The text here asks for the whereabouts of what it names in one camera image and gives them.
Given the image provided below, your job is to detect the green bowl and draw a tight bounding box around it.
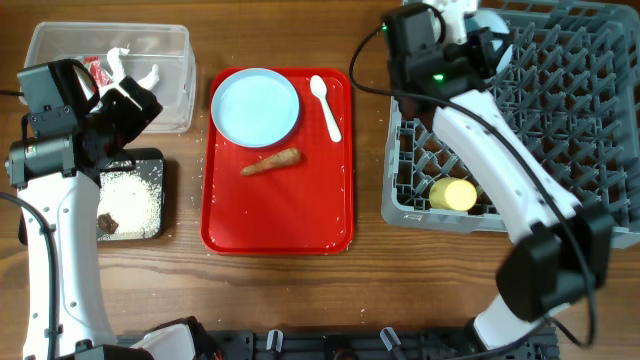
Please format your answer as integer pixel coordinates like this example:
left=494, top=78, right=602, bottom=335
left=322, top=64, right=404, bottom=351
left=465, top=9, right=513, bottom=74

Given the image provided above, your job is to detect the pile of rice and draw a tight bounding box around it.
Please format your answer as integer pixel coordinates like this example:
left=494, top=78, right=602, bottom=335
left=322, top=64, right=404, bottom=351
left=97, top=167, right=164, bottom=239

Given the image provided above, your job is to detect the red snack wrapper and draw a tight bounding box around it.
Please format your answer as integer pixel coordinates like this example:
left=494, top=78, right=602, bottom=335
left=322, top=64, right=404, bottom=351
left=79, top=56, right=113, bottom=99

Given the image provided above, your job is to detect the dark brown food scrap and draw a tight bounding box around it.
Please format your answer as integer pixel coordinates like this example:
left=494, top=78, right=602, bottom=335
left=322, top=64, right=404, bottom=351
left=97, top=213, right=119, bottom=235

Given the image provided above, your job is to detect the white tissue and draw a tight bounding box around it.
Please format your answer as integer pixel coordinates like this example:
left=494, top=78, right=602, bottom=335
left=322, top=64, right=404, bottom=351
left=98, top=47, right=162, bottom=97

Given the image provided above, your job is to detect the yellow plastic cup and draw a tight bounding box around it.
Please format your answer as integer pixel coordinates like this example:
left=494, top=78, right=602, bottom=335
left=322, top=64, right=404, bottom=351
left=429, top=178, right=478, bottom=211

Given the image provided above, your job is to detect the white plastic spoon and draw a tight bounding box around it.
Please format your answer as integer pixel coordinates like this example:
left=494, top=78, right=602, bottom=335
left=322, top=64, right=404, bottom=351
left=310, top=75, right=342, bottom=143

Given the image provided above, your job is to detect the light blue plate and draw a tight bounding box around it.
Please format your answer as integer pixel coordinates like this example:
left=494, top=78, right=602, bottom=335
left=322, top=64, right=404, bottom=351
left=210, top=68, right=300, bottom=148

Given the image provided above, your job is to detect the carrot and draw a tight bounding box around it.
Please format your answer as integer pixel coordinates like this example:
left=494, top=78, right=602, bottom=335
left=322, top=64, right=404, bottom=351
left=241, top=148, right=302, bottom=176

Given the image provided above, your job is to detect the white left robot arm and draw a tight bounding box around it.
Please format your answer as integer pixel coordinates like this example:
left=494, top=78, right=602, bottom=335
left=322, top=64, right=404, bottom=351
left=2, top=59, right=223, bottom=359

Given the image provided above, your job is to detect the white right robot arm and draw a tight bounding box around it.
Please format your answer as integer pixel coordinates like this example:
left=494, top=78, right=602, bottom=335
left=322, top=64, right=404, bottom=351
left=382, top=2, right=614, bottom=350

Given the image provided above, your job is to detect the black waste tray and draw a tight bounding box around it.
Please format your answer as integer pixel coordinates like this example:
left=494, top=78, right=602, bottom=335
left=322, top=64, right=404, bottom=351
left=94, top=147, right=166, bottom=242

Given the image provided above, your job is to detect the grey-blue dishwasher rack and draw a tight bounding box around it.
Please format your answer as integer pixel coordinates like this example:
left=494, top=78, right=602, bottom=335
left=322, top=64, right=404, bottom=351
left=381, top=1, right=639, bottom=248

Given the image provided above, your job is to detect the clear plastic storage box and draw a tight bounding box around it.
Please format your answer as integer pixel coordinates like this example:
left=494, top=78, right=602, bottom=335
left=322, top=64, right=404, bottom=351
left=24, top=22, right=196, bottom=134

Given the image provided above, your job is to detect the red plastic tray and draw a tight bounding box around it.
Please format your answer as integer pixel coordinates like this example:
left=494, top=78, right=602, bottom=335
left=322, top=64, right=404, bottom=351
left=200, top=68, right=354, bottom=255

